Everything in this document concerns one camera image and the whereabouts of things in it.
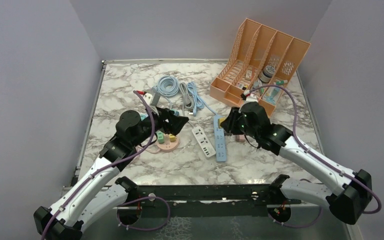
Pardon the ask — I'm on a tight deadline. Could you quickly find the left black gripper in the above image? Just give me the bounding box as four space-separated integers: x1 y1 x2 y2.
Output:
132 105 189 148

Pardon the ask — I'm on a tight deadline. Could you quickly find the green charger plug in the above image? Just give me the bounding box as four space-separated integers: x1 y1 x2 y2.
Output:
156 131 165 144
140 114 148 121

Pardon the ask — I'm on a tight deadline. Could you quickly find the yellow charger plug back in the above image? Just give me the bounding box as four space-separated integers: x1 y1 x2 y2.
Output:
168 134 177 143

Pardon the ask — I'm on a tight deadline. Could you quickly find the yellow charger plug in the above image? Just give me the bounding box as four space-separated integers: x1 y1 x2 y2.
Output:
218 117 225 127
168 134 177 143

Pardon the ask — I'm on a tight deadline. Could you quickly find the yellow charger plug front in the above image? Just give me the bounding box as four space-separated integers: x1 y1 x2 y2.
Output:
218 117 225 127

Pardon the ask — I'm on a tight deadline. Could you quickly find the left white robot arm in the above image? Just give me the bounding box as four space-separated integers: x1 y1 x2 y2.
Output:
33 108 189 240

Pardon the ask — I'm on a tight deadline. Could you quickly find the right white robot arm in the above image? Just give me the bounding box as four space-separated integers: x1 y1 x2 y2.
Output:
220 102 375 225

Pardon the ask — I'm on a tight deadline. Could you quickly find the pink charger plug right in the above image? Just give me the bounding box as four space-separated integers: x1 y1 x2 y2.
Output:
235 135 246 143

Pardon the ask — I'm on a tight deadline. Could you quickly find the pink round power strip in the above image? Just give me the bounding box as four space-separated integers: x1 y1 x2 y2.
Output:
155 138 180 153

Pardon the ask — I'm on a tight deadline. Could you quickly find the blue long power strip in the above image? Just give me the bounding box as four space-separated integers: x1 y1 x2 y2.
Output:
213 115 227 163

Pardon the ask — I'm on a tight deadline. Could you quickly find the white power strip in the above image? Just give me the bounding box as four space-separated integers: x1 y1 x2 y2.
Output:
191 126 216 158

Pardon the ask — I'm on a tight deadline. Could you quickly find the orange file organizer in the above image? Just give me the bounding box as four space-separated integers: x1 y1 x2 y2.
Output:
210 18 311 116

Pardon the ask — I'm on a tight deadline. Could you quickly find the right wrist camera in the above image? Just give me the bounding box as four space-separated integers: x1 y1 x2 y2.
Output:
243 93 259 104

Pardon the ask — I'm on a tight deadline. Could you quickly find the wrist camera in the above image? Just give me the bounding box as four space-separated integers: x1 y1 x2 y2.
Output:
143 92 161 107
243 93 259 104

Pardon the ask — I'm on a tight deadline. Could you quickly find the grey power cable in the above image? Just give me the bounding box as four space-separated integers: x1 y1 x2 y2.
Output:
178 82 196 117

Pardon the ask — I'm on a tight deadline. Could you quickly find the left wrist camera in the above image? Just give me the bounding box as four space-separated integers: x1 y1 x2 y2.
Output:
143 92 161 107

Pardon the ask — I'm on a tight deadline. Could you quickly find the blue coiled cable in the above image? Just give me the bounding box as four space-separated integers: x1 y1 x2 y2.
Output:
152 75 180 98

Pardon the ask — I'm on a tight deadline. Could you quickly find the light blue power cable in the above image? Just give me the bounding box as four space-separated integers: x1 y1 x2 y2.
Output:
187 81 217 116

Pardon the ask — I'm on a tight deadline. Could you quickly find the black mounting rail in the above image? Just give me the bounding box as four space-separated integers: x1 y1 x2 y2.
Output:
115 176 301 218

